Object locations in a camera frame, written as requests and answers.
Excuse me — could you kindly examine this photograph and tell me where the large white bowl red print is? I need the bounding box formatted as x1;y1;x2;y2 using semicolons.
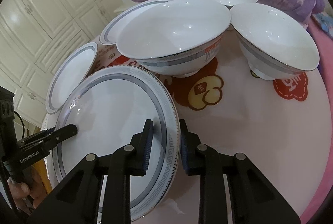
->
116;0;231;76

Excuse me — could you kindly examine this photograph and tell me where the large plate with patterned rim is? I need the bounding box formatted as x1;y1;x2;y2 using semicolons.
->
48;65;180;221

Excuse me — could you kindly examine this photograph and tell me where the pink blanket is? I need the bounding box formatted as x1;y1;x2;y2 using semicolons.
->
300;17;332;223

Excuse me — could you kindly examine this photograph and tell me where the black cable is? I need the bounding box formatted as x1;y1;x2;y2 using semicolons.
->
13;110;26;139

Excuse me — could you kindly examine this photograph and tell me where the white bowl grey band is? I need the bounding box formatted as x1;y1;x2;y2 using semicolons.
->
230;3;320;81

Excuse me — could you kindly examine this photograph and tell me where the small grey-rimmed plate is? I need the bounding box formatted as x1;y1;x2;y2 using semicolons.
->
45;42;98;114

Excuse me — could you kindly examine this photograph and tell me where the cream panelled wardrobe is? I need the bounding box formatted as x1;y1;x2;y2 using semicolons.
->
1;0;122;126

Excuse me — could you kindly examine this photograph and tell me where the person's left hand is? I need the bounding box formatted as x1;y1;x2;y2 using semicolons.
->
7;167;47;214

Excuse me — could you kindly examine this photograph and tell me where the medium grey-rimmed plate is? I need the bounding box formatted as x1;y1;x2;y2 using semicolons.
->
99;0;172;45

